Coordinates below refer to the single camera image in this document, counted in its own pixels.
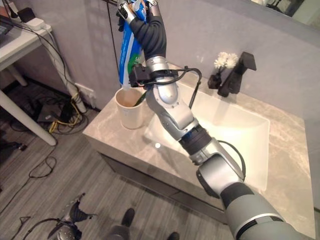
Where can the white table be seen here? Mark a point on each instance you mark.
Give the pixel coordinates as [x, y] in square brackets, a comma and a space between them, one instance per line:
[17, 50]

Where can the blue white toothpaste tube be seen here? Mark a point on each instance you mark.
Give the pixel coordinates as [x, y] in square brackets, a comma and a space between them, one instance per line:
[127, 50]

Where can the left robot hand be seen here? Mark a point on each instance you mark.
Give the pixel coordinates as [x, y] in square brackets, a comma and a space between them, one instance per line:
[76, 212]

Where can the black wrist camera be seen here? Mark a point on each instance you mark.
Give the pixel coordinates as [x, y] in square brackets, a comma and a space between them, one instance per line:
[138, 75]

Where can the dark robot foot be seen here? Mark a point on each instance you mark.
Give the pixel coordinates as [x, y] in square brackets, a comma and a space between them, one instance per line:
[173, 236]
[128, 217]

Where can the white flowers in black vase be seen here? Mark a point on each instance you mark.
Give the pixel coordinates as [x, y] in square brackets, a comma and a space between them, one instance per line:
[223, 63]

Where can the cream ceramic cup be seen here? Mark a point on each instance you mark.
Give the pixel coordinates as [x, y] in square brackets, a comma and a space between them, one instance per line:
[131, 112]

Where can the white sink basin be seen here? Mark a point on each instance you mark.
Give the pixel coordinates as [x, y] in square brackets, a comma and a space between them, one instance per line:
[232, 130]

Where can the wall mirror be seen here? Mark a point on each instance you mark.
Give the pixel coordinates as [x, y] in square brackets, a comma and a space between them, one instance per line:
[287, 10]

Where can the black keyboard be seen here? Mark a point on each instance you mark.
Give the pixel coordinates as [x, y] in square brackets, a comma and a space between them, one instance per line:
[5, 31]

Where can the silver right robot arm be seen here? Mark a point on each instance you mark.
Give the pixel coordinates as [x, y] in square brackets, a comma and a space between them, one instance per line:
[215, 172]

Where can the white wall outlet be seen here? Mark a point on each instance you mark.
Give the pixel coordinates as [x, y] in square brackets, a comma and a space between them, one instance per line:
[86, 95]

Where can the black power adapter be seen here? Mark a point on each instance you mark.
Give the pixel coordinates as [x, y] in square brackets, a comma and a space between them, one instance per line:
[25, 14]

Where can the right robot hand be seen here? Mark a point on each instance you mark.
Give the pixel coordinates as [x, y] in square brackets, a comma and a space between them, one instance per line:
[152, 37]

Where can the marble vanity counter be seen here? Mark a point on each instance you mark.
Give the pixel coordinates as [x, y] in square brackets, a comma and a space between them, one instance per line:
[285, 150]

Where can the black faucet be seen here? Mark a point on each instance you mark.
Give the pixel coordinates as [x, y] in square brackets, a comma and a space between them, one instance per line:
[233, 75]

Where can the silver robot leg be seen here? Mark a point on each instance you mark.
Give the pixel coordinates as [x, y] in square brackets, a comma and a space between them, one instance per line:
[117, 233]

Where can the green toothbrush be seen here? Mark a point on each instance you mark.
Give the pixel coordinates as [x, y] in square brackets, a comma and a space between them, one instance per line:
[140, 99]

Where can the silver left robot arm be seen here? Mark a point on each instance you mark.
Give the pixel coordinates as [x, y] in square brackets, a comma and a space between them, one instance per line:
[63, 231]

